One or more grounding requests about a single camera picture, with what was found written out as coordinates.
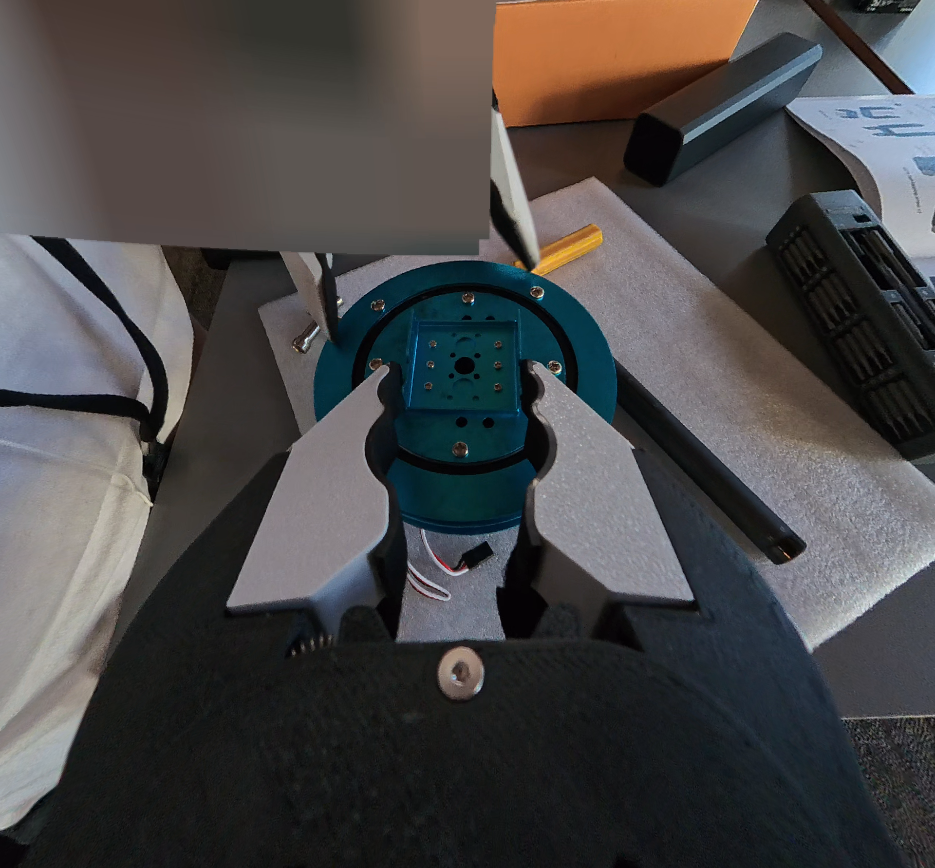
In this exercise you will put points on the grey rectangular tube sleeve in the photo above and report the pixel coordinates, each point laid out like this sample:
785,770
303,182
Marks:
730,101

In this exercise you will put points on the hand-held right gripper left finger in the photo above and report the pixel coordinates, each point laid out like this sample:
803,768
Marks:
314,517

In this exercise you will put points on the orange cardboard box white lid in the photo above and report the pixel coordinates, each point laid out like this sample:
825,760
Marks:
621,57

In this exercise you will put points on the black pen-shaped screwdriver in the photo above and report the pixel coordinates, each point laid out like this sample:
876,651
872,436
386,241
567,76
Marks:
701,459

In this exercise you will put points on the black screwdriver bit case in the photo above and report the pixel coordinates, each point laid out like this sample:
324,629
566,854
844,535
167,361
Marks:
840,313

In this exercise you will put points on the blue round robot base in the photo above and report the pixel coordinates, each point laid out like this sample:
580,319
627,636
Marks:
570,342

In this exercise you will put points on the open instruction booklet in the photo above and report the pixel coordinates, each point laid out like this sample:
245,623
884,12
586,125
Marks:
876,152

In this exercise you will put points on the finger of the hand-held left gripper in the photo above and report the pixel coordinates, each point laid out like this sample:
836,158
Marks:
310,291
508,166

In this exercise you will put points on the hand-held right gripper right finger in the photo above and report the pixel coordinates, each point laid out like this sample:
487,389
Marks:
613,517

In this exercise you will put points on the grey office desk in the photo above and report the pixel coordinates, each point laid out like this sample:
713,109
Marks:
906,42

